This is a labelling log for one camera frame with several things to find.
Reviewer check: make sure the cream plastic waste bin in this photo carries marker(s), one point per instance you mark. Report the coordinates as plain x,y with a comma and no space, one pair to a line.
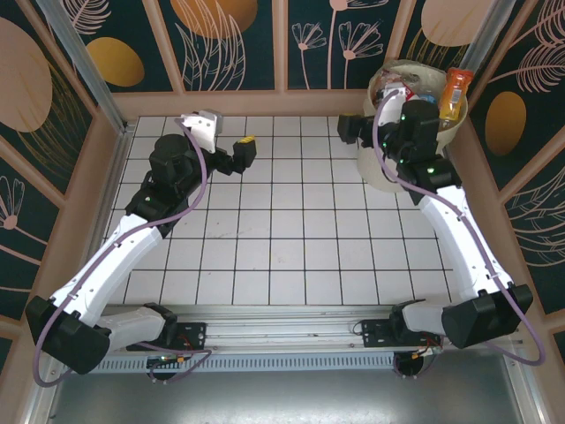
366,170

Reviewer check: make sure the orange juice bottle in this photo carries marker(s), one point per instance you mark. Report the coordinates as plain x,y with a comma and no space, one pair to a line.
454,93

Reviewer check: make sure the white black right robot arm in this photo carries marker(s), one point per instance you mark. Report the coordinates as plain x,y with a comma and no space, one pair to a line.
454,238

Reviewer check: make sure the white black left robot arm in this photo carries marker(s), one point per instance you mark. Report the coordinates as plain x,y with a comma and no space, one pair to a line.
110,260

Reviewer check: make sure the translucent yellow bin liner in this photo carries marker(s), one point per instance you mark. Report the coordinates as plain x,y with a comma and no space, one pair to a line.
424,73

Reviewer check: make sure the grey metal sheet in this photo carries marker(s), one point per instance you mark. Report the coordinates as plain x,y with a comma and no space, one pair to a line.
287,397

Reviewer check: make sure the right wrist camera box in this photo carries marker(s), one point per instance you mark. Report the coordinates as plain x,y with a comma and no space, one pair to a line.
393,95

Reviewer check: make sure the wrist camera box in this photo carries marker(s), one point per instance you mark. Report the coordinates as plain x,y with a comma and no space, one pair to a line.
393,95
205,126

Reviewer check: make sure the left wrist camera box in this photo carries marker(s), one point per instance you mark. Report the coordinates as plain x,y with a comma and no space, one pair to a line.
205,126

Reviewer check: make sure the aluminium side rail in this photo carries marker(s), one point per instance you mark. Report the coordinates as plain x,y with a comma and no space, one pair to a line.
115,168

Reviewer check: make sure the aluminium frame post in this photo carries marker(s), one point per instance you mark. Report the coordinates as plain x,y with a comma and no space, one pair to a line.
89,70
485,26

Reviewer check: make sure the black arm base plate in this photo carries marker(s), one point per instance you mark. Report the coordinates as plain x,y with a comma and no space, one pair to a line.
375,333
194,335

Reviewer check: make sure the aluminium mounting rail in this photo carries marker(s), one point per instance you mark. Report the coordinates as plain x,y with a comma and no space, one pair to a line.
287,329

